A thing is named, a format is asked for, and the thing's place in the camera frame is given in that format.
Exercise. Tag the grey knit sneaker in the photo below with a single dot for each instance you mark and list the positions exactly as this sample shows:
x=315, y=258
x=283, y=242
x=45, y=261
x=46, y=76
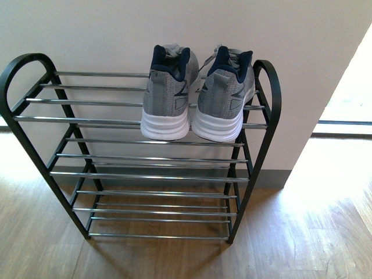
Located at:
x=174, y=73
x=229, y=84

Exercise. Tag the black metal shoe rack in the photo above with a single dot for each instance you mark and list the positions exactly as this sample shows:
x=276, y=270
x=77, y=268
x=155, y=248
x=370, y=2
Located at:
x=81, y=130

